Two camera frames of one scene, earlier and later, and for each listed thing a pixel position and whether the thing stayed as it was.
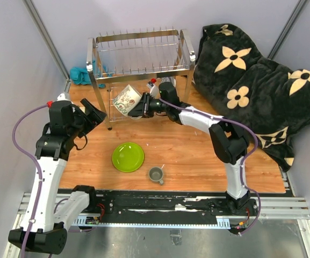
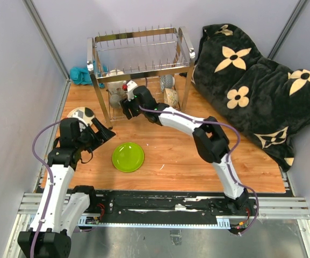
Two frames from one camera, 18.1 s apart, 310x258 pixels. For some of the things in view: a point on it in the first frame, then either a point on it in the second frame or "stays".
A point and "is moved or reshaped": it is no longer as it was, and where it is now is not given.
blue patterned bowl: (168, 79) stays
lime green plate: (128, 157) stays
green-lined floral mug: (126, 99) is moved or reshaped
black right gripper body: (150, 106) → (133, 107)
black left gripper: (95, 116) → (103, 135)
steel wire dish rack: (115, 58) stays
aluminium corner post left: (34, 13) stays
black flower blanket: (232, 79) stays
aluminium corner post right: (287, 28) stays
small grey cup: (156, 174) → (114, 99)
